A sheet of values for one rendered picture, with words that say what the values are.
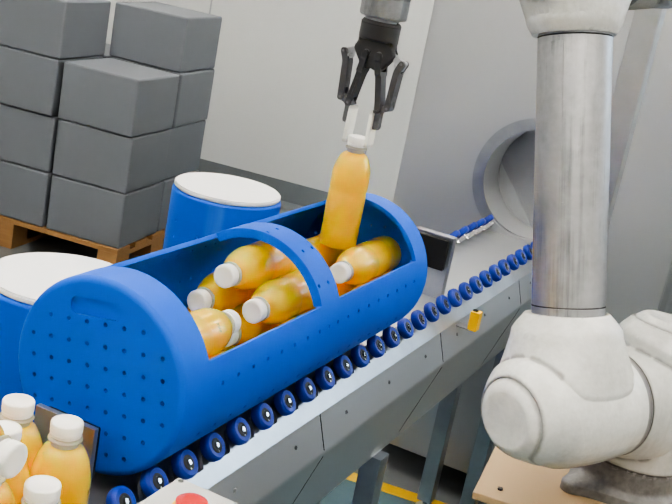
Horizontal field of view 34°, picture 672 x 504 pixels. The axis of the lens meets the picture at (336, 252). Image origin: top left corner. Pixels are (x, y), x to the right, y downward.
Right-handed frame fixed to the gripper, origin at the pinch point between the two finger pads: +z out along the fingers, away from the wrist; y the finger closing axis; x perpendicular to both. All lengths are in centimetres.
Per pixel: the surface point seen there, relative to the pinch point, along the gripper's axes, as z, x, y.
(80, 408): 35, 75, 1
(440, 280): 40, -53, -6
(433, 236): 30, -52, -2
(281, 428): 46, 38, -13
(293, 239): 15.5, 31.7, -5.7
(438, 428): 108, -121, 5
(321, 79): 54, -416, 210
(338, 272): 25.3, 11.1, -6.2
